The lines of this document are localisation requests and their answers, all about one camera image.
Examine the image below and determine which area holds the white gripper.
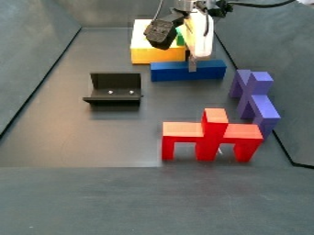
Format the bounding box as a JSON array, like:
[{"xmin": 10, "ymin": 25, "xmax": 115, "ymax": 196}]
[{"xmin": 174, "ymin": 0, "xmax": 214, "ymax": 73}]

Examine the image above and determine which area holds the blue bar block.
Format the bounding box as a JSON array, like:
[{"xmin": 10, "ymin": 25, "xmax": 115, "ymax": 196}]
[{"xmin": 150, "ymin": 60, "xmax": 227, "ymax": 82}]

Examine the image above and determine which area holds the yellow slotted board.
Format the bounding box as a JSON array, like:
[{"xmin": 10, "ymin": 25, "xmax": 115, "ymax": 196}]
[{"xmin": 130, "ymin": 19, "xmax": 186, "ymax": 64}]

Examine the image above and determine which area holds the green bar block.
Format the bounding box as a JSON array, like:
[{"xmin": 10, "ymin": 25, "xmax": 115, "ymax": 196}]
[{"xmin": 175, "ymin": 27, "xmax": 186, "ymax": 46}]

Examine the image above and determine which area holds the purple cross block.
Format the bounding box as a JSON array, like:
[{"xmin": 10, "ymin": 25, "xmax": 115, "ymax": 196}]
[{"xmin": 230, "ymin": 70, "xmax": 281, "ymax": 139}]

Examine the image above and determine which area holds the red bridge block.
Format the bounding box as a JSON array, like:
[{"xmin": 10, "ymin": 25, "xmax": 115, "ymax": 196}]
[{"xmin": 161, "ymin": 108, "xmax": 264, "ymax": 162}]

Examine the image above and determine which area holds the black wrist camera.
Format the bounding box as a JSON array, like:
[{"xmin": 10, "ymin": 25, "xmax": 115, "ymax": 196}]
[{"xmin": 143, "ymin": 11, "xmax": 185, "ymax": 50}]

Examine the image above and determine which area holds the black cable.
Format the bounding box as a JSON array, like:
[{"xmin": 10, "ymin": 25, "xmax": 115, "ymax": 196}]
[{"xmin": 206, "ymin": 0, "xmax": 298, "ymax": 36}]

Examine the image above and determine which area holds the black angle bracket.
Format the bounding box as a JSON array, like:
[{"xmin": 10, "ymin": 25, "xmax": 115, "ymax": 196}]
[{"xmin": 83, "ymin": 73, "xmax": 142, "ymax": 104}]

